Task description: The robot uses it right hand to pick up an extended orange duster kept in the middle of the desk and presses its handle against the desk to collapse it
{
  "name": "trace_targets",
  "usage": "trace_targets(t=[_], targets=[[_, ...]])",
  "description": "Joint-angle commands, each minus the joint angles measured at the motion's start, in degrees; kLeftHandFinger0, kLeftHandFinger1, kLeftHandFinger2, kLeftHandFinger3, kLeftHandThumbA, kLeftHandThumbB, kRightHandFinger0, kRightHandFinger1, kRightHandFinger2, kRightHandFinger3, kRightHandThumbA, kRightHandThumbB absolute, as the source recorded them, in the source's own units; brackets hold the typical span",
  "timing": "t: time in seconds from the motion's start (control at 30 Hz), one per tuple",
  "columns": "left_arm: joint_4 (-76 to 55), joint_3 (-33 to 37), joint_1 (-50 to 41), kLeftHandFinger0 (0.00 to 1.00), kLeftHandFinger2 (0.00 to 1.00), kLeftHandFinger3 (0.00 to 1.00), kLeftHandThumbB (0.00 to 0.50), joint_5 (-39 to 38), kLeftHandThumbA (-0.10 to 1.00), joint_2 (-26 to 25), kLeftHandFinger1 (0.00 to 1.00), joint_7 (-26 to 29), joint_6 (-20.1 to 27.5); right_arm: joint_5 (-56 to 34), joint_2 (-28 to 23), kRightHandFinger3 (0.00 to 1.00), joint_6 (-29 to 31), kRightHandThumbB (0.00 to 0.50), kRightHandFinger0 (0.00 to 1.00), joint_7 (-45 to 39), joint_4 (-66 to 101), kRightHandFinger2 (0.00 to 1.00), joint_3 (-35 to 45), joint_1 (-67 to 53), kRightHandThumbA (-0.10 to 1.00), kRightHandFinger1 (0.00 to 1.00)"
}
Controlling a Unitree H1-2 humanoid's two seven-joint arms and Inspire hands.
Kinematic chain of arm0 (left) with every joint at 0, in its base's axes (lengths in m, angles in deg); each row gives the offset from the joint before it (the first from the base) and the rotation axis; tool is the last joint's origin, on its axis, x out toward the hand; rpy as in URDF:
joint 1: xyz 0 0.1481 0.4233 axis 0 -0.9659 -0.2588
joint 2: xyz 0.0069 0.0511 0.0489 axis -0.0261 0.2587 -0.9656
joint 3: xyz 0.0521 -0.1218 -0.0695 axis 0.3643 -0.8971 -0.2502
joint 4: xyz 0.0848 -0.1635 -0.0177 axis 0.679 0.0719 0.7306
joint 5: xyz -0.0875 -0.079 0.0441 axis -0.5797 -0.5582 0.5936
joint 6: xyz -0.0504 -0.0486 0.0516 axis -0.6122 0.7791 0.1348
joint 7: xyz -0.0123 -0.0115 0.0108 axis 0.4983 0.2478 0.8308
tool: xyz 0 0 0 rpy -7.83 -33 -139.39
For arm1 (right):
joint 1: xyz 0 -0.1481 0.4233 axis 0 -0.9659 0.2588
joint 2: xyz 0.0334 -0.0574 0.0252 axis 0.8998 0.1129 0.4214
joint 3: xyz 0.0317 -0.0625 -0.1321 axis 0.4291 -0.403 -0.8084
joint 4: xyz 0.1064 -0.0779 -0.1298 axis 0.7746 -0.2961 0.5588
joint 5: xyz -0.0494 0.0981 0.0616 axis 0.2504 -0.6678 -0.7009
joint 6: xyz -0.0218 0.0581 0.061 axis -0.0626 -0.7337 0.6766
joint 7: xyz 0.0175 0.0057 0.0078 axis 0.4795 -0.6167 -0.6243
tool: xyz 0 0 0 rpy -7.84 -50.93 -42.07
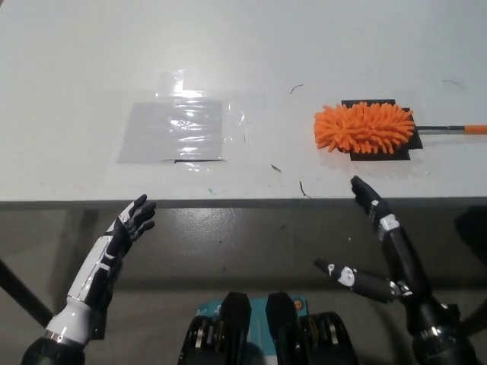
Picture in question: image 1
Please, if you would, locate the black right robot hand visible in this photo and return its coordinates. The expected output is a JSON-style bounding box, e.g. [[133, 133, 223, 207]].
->
[[314, 175, 462, 336]]

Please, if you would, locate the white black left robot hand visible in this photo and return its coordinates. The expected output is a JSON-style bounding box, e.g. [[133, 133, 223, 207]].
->
[[66, 194, 158, 317]]

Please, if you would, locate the orange microfiber duster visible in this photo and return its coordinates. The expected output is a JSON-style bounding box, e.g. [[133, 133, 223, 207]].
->
[[314, 103, 487, 155]]

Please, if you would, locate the robot torso black teal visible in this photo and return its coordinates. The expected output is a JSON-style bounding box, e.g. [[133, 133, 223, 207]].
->
[[177, 290, 361, 365]]

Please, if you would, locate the black rounded object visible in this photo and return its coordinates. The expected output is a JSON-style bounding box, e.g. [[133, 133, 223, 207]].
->
[[454, 205, 487, 264]]

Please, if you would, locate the black diagonal table leg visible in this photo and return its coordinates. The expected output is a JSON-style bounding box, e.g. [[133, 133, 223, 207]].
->
[[0, 254, 55, 324]]

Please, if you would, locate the black tape patch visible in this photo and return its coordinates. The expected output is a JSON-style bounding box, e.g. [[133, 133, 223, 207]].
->
[[340, 99, 423, 163]]

